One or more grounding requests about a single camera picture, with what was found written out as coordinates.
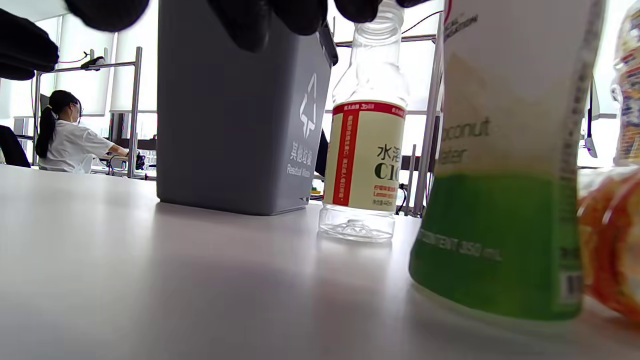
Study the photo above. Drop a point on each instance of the grey plastic bin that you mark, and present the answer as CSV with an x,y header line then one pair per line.
x,y
225,125

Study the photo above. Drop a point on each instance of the green and white bottle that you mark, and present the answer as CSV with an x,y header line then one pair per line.
x,y
500,225

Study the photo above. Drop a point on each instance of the clear bottle red cream label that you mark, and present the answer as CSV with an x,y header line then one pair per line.
x,y
367,160

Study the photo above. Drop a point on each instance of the black chair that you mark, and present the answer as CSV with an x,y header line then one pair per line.
x,y
12,147

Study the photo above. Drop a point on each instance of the person's right hand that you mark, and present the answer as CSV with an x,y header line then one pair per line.
x,y
260,20

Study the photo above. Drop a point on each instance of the orange juice bottle yellow cap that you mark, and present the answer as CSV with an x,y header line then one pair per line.
x,y
629,100
615,240

